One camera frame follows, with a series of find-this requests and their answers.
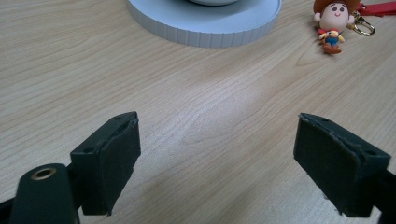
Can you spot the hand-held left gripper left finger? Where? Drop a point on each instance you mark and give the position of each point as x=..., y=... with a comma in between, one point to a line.
x=106, y=165

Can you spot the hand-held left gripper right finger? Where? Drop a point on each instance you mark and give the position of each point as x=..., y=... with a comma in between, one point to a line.
x=336, y=168

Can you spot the white round ribbed tray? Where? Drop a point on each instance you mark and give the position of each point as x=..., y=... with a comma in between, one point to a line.
x=205, y=21

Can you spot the white bowl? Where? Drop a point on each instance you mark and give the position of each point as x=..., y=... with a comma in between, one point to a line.
x=213, y=2

